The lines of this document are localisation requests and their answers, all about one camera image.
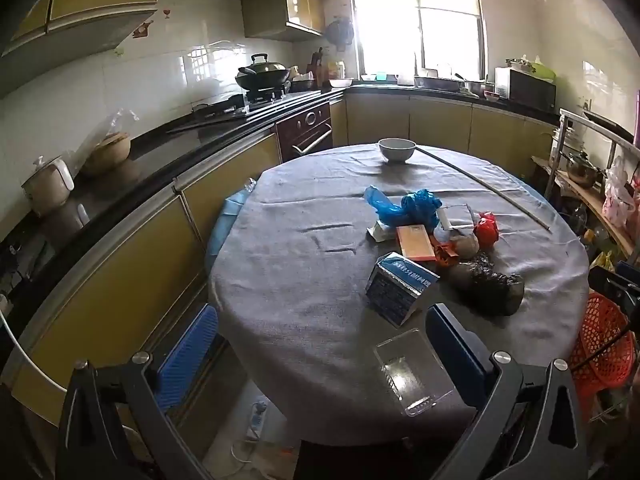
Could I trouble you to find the white paper packet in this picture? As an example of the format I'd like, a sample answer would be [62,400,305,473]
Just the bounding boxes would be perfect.
[366,220,401,243]

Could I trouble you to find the blue under tablecloth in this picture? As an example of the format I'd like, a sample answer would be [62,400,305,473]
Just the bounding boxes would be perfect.
[205,177,258,273]

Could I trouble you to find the dark red oven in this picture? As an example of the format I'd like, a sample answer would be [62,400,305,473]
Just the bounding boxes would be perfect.
[276,101,335,163]

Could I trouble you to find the metal sink basin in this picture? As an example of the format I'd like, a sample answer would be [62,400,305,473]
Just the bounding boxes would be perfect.
[414,74,463,93]

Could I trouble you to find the pink plastic bag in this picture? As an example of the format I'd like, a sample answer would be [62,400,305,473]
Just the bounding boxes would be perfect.
[602,157,640,228]

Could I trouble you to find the blue and white carton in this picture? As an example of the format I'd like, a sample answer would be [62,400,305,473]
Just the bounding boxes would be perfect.
[365,252,441,326]

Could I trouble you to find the clear plastic box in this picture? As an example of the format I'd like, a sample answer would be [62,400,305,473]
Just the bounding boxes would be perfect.
[374,328,456,418]

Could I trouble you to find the white power strip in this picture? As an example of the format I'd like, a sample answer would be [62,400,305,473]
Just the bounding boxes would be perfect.
[244,395,271,441]

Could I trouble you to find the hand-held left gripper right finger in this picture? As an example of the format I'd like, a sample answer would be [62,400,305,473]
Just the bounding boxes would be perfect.
[424,302,591,480]

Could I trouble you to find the knife block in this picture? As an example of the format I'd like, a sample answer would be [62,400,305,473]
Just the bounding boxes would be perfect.
[306,47,326,81]

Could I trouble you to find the beige rice cooker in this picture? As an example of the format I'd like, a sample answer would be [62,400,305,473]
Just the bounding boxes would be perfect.
[21,156,76,206]

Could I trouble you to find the wall fan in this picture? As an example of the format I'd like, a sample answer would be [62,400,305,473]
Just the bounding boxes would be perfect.
[324,16,355,51]

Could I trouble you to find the orange box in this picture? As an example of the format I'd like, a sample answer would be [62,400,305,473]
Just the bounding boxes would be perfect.
[396,224,438,262]

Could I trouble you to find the clear plastic lid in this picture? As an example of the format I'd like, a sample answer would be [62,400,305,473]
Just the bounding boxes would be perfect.
[437,202,481,231]

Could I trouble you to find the black wok with lid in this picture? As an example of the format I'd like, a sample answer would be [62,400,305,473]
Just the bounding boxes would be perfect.
[235,53,292,92]

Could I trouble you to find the yellow base cabinets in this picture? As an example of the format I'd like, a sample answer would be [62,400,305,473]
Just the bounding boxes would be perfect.
[10,95,556,411]

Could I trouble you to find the red plastic basket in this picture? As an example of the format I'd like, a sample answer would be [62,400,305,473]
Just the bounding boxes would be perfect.
[570,292,636,411]

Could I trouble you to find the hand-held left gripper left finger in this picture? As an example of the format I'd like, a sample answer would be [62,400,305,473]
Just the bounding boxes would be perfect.
[55,302,221,480]

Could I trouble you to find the clay pot in plastic bag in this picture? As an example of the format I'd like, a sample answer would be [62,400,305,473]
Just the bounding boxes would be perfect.
[75,109,141,177]

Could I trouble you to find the orange snack wrapper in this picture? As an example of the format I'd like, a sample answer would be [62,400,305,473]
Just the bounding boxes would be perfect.
[432,241,458,267]

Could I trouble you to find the steel pot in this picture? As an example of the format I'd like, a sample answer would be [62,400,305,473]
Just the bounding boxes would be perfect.
[565,152,603,186]

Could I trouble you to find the long bamboo stick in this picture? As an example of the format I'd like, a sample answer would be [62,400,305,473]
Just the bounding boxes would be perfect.
[416,147,552,231]

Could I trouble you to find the black plastic bag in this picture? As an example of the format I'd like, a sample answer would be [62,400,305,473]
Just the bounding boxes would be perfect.
[447,255,526,317]

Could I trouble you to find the black kitchen countertop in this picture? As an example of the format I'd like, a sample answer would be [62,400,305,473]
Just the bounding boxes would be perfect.
[0,85,561,341]

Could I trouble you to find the green plastic bag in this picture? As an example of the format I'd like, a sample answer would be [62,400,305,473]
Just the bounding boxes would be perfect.
[530,60,557,83]

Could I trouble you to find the red plastic bag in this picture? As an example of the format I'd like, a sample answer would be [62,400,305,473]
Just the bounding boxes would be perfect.
[473,211,500,251]

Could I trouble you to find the blue plastic bag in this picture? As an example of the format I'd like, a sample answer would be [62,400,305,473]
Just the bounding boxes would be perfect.
[363,185,444,226]

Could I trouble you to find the metal storage rack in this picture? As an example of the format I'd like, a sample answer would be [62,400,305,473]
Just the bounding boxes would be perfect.
[542,107,640,261]

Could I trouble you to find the kitchen window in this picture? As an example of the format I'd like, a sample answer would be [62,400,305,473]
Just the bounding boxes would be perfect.
[347,0,488,81]

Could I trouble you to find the black gas stove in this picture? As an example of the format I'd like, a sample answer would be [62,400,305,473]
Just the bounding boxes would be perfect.
[192,87,288,116]

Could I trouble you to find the grey tablecloth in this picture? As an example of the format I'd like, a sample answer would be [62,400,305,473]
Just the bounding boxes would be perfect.
[207,142,591,446]

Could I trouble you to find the white ceramic bowl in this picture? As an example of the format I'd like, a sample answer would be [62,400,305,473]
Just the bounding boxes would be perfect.
[378,137,417,164]

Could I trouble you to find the black microwave oven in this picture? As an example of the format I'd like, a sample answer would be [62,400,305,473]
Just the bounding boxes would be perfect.
[495,66,557,111]

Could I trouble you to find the brown plastic bag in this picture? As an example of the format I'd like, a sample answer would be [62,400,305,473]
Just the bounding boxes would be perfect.
[447,230,481,261]

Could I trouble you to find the yellow wall cabinet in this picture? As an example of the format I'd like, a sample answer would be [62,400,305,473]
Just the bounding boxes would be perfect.
[241,0,333,42]
[0,0,160,58]

